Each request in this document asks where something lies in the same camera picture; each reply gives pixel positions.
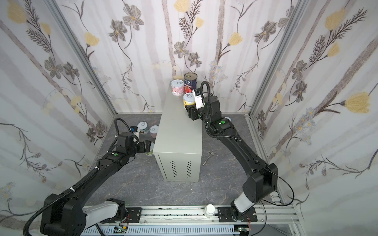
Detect small metal scissors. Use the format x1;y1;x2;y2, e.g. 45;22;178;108
202;149;215;166

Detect yellow label can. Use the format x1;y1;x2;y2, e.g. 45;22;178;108
183;92;195;108

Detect grey metal cabinet box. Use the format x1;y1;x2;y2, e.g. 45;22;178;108
153;85;203;183

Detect aluminium rail frame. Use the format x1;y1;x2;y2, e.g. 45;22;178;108
80;205;305;236

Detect white cable duct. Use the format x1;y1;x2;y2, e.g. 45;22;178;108
79;225;240;236

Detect green label can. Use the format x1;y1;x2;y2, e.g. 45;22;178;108
146;142;155;156

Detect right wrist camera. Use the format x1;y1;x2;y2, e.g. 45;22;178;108
192;89;204;110

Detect pink white can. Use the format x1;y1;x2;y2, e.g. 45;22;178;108
171;79;185;96

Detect dark label can left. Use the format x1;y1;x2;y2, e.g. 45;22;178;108
137;121;149;135

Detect blue red tomato can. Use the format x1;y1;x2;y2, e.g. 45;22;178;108
184;72;197;93

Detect pink label can left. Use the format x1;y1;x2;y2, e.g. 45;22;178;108
149;125;159;139

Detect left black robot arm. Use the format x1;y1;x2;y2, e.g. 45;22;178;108
23;125;152;236

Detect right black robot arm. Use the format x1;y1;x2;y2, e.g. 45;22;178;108
185;81;281;221

